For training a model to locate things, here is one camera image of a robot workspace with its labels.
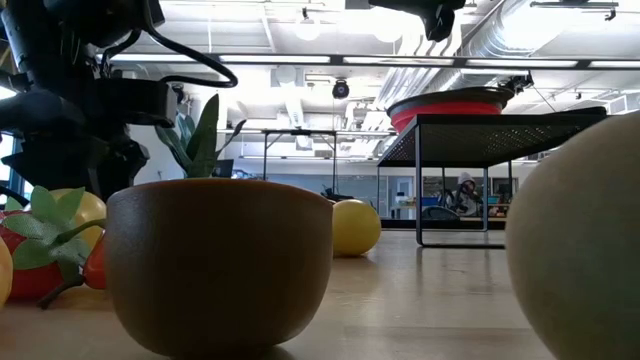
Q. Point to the small dark monitor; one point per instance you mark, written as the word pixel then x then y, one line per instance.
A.
pixel 223 169

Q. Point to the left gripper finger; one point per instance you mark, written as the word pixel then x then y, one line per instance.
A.
pixel 125 165
pixel 55 162

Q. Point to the black office chair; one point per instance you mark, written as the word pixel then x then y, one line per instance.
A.
pixel 440 213

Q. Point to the black perforated metal shelf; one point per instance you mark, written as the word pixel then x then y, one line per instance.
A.
pixel 490 137

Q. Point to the red grey collapsible colander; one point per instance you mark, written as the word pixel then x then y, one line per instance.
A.
pixel 445 109

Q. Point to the red toy strawberry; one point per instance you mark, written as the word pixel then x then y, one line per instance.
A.
pixel 30 285

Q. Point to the person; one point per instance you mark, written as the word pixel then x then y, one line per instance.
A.
pixel 467 197

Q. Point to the brown whole toy kiwi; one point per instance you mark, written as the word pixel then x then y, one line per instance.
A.
pixel 585 240

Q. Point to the potted aloe plant white pot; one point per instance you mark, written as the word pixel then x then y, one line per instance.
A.
pixel 205 145

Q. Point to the yellow toy lemon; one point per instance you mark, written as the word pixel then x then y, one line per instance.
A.
pixel 355 227

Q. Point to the green toy kiwi half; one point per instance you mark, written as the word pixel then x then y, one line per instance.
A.
pixel 217 270

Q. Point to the small orange toy fruit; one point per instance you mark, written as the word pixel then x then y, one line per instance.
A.
pixel 4 270
pixel 92 207

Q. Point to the long linear ceiling light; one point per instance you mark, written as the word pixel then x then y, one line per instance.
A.
pixel 275 58

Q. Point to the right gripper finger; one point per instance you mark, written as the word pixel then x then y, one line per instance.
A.
pixel 405 3

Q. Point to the black tabletop device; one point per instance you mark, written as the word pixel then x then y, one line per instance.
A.
pixel 337 194

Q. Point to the black ceiling mounted device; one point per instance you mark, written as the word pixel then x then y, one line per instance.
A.
pixel 517 82

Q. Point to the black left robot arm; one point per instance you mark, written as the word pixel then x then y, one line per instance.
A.
pixel 45 40

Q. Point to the black round ceiling spotlight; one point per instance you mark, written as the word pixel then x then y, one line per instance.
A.
pixel 340 89

